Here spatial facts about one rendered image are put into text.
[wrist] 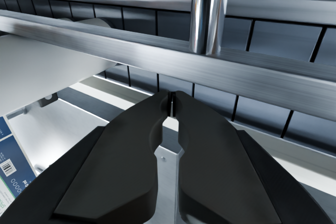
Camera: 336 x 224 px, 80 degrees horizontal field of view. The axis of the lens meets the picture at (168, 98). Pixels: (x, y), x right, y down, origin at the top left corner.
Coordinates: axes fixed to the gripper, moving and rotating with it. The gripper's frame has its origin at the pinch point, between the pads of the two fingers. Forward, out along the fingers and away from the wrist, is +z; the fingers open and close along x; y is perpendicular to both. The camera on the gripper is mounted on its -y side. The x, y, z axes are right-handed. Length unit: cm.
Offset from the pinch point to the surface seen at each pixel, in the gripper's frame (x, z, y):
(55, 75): -8.8, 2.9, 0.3
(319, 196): 15.7, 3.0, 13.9
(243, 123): 5.9, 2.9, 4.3
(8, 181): -37, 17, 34
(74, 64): -7.9, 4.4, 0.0
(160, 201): -1.7, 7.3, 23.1
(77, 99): -15.9, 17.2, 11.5
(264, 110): 6.9, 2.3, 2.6
